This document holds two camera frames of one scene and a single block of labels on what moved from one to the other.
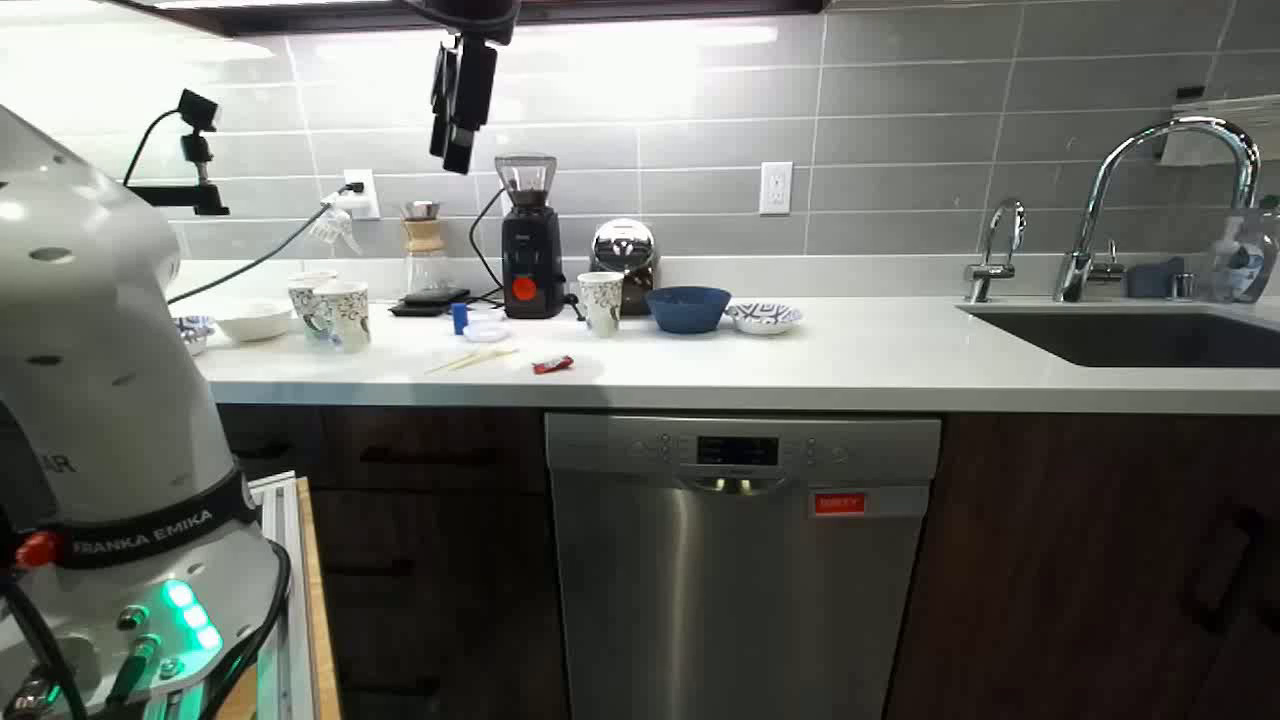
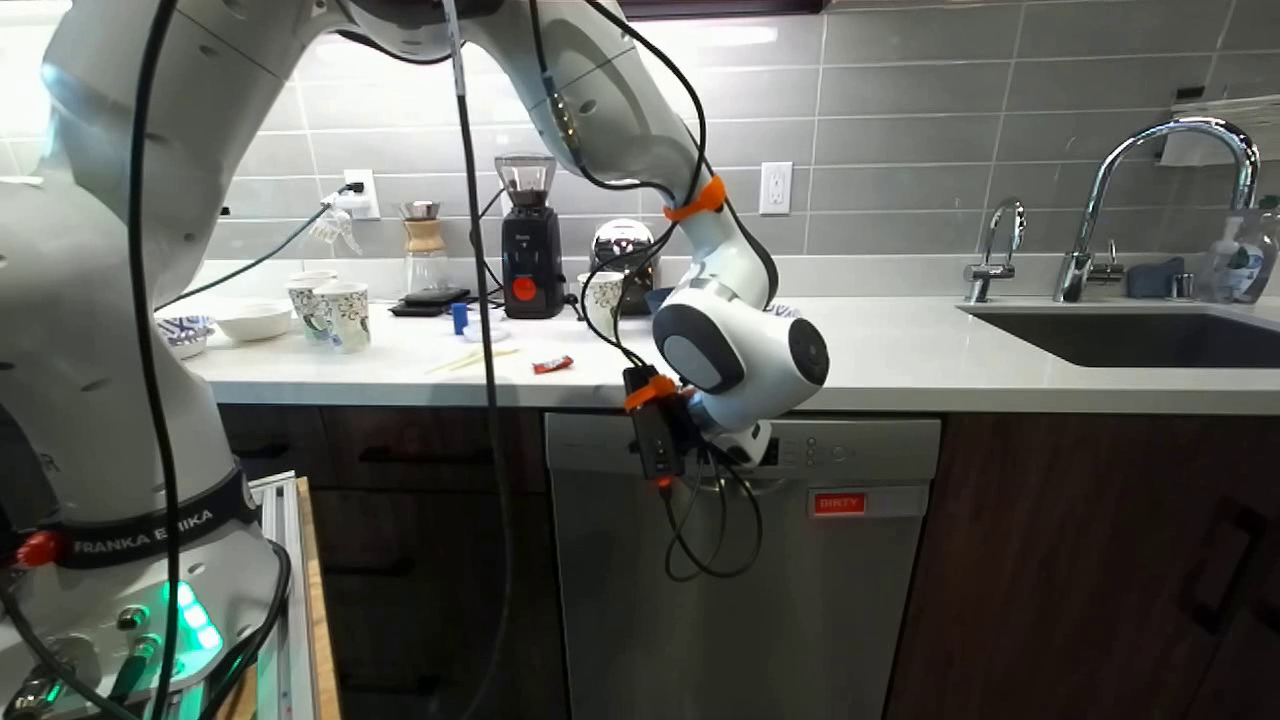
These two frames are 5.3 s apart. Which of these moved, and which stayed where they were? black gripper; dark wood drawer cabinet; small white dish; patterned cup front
Moved: black gripper
Stayed: dark wood drawer cabinet; patterned cup front; small white dish
